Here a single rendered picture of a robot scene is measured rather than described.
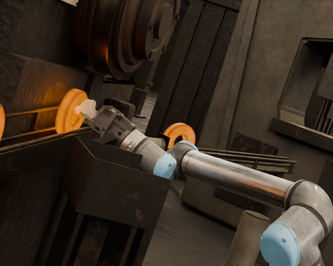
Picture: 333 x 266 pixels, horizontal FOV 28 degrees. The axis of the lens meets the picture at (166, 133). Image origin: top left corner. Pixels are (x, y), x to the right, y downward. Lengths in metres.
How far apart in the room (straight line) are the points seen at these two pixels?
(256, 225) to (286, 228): 1.08
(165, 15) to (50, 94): 0.46
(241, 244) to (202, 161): 0.80
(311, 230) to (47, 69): 0.88
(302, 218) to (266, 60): 3.26
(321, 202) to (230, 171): 0.33
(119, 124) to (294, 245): 0.68
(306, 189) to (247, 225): 1.00
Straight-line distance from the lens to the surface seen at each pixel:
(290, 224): 1.69
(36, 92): 1.97
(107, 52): 2.09
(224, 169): 1.98
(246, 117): 4.88
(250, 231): 2.76
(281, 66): 4.84
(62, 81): 2.10
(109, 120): 2.01
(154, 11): 2.11
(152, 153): 1.97
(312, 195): 1.76
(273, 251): 1.69
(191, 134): 2.69
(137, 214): 1.64
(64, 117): 2.02
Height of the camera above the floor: 0.98
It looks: 6 degrees down
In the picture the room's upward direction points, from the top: 19 degrees clockwise
